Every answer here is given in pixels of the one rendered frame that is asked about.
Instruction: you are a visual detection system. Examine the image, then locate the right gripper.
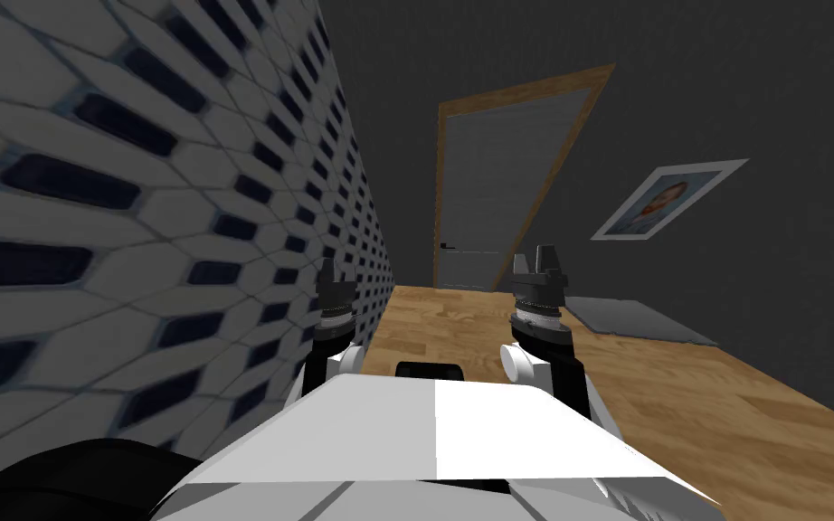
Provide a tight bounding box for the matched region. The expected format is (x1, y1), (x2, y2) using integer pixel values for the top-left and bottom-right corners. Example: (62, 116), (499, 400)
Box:
(508, 244), (570, 308)

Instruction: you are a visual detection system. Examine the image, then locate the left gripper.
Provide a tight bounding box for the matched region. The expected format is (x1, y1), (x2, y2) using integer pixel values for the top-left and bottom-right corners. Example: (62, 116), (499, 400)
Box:
(315, 256), (357, 314)

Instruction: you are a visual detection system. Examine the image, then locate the grey door leaf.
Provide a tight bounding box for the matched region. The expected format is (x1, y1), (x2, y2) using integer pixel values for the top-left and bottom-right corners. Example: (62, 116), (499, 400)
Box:
(441, 89), (592, 292)

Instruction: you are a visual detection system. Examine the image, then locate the grey floor mat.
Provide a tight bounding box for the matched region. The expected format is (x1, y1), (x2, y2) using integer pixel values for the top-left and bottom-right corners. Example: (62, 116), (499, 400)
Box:
(564, 296), (720, 348)

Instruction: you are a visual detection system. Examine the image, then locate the framed portrait picture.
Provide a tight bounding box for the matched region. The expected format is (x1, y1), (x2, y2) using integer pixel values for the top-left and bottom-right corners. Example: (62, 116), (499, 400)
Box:
(590, 158), (751, 242)

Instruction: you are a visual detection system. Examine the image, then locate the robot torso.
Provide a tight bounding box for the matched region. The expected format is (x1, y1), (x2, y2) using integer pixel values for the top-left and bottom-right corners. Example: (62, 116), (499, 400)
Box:
(150, 359), (724, 521)

